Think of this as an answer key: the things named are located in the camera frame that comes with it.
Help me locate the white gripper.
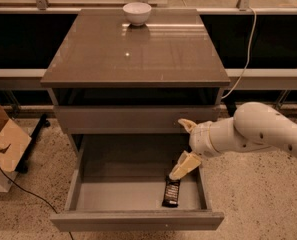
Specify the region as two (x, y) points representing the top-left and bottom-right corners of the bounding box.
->
(169, 118), (221, 180)

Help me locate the black rxbar chocolate bar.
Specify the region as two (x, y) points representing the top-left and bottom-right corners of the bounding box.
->
(162, 177), (180, 208)

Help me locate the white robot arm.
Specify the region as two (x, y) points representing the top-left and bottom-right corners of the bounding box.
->
(169, 102), (297, 180)

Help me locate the open grey middle drawer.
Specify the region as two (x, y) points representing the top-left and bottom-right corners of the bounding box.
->
(51, 134), (224, 232)

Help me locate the grey drawer cabinet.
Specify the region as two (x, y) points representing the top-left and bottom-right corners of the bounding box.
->
(40, 8), (231, 158)

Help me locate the closed grey top drawer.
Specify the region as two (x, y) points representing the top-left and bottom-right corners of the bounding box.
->
(54, 106), (220, 134)

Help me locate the black stand foot right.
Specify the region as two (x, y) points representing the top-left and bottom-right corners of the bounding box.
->
(223, 97), (237, 117)

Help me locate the black stand foot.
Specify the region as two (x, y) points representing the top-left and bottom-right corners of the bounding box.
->
(223, 97), (237, 117)
(15, 114), (50, 174)

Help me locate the white ceramic bowl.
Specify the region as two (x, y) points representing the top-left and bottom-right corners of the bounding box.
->
(123, 2), (152, 26)

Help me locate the black stand foot left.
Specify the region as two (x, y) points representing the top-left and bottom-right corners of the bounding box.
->
(15, 114), (50, 174)

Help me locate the open cardboard box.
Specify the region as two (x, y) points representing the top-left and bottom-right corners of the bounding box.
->
(0, 105), (31, 192)

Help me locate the white hanging cable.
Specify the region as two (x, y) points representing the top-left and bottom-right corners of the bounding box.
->
(221, 7), (258, 101)

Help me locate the black floor cable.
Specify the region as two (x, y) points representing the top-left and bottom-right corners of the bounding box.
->
(0, 145), (75, 240)

